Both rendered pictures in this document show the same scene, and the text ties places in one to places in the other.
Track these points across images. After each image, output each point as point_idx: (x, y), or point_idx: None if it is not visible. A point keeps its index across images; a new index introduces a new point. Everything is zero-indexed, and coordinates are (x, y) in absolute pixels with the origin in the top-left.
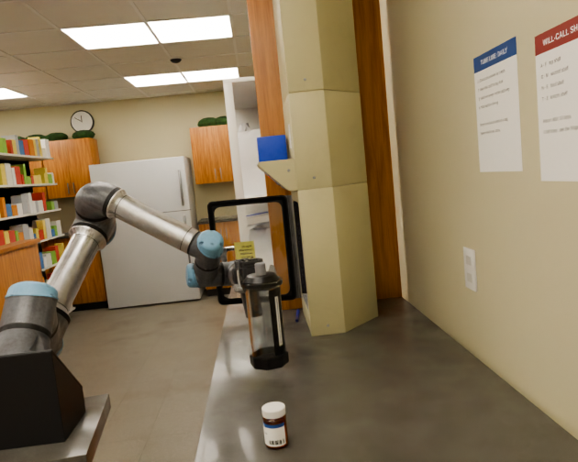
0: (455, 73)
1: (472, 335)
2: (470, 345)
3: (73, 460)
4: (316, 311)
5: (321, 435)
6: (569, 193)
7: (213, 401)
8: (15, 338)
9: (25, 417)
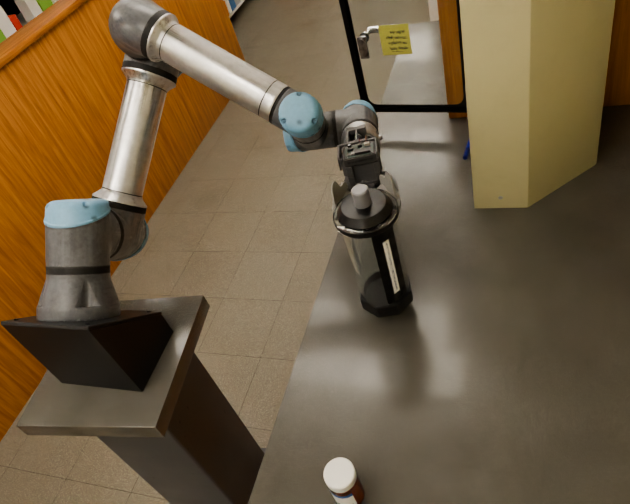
0: None
1: None
2: None
3: (145, 429)
4: (484, 179)
5: (409, 497)
6: None
7: (305, 353)
8: (58, 291)
9: (95, 370)
